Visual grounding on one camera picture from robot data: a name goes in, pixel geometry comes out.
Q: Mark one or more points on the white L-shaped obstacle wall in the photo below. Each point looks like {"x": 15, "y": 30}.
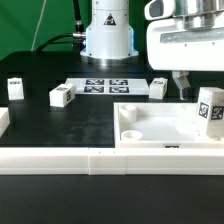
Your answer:
{"x": 111, "y": 161}

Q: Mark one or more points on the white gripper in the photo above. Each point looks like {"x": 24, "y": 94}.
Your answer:
{"x": 185, "y": 35}

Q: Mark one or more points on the white tag sheet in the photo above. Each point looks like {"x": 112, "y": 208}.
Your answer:
{"x": 109, "y": 86}

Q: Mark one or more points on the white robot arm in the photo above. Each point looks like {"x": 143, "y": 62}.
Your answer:
{"x": 109, "y": 37}

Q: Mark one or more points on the white square tabletop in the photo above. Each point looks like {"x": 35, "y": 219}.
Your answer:
{"x": 160, "y": 125}

